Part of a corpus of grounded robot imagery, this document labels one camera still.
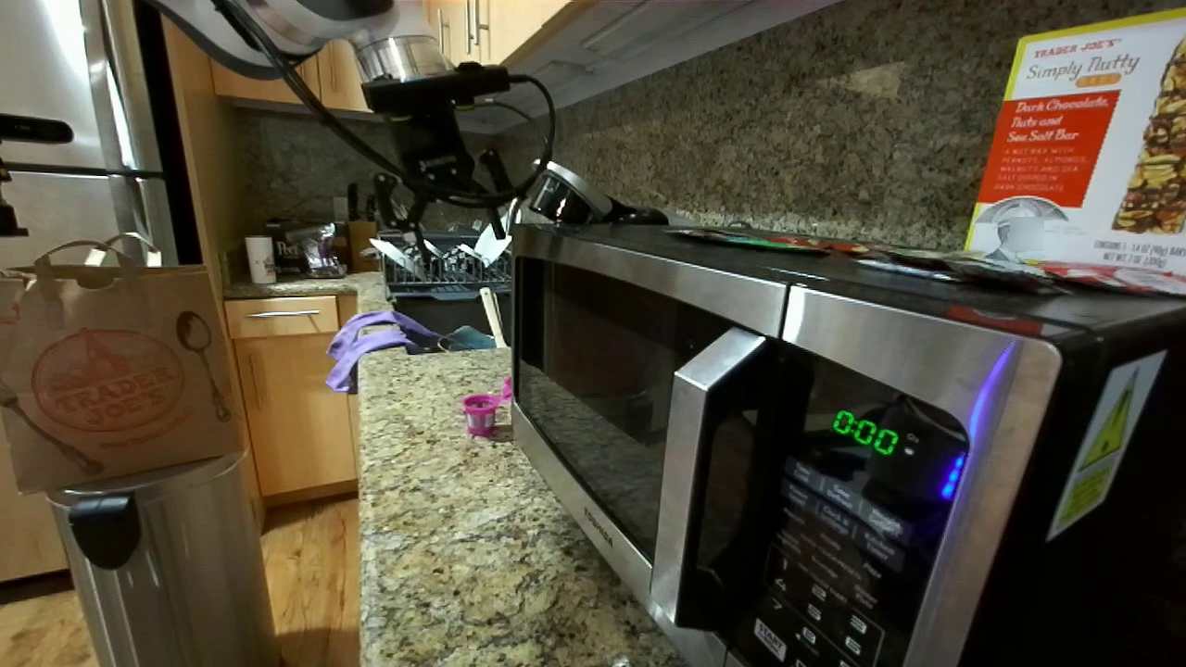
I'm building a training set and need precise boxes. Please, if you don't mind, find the wooden base cabinet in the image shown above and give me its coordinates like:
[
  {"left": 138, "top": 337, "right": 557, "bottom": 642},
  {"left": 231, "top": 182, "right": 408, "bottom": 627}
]
[{"left": 226, "top": 291, "right": 359, "bottom": 504}]

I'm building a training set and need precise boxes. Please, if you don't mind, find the Trader Joe's snack box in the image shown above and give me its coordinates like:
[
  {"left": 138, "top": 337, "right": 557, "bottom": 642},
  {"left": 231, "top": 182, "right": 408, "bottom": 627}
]
[{"left": 962, "top": 6, "right": 1186, "bottom": 295}]

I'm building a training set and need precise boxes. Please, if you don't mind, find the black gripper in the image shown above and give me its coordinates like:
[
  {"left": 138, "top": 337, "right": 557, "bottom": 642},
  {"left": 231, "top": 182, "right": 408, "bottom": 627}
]
[{"left": 399, "top": 107, "right": 489, "bottom": 202}]

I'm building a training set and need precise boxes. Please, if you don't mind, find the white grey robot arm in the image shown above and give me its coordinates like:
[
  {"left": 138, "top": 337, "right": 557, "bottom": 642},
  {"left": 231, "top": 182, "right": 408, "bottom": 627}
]
[{"left": 149, "top": 0, "right": 506, "bottom": 206}]

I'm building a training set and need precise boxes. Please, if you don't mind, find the black dish rack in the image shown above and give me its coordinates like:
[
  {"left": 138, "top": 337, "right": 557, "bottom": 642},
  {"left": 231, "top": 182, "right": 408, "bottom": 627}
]
[{"left": 372, "top": 233, "right": 513, "bottom": 328}]

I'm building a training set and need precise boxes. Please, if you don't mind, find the stainless steel trash can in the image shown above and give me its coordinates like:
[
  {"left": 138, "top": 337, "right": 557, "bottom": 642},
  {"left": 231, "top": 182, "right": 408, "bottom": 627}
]
[{"left": 47, "top": 455, "right": 278, "bottom": 667}]

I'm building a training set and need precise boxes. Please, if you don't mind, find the pink coffee pod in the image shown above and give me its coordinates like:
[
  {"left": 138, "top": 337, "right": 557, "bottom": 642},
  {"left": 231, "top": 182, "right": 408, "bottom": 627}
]
[{"left": 461, "top": 385, "right": 514, "bottom": 439}]

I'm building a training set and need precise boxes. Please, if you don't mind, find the purple cloth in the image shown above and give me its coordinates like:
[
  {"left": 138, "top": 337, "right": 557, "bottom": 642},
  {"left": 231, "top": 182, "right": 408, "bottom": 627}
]
[{"left": 327, "top": 311, "right": 436, "bottom": 394}]

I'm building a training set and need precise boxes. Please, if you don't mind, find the stainless steel microwave oven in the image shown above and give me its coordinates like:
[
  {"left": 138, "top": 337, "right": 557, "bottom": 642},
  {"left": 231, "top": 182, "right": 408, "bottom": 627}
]
[{"left": 513, "top": 226, "right": 1186, "bottom": 667}]

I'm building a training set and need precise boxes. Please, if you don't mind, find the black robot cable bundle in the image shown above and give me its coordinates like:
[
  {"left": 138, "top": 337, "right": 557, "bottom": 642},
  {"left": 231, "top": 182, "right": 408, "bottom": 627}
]
[{"left": 214, "top": 0, "right": 563, "bottom": 213}]

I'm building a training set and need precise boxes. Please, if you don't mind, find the stainless steel refrigerator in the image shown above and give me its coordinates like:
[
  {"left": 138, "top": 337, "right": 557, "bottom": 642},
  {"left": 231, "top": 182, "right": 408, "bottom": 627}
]
[{"left": 0, "top": 0, "right": 195, "bottom": 580}]

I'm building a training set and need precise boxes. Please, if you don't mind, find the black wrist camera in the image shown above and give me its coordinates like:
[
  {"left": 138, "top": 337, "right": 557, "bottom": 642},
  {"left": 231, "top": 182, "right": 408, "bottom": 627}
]
[{"left": 362, "top": 63, "right": 513, "bottom": 114}]

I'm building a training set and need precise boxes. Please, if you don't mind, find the brown paper shopping bag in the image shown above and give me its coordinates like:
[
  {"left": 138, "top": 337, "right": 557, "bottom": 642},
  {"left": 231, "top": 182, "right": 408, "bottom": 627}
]
[{"left": 0, "top": 240, "right": 242, "bottom": 494}]

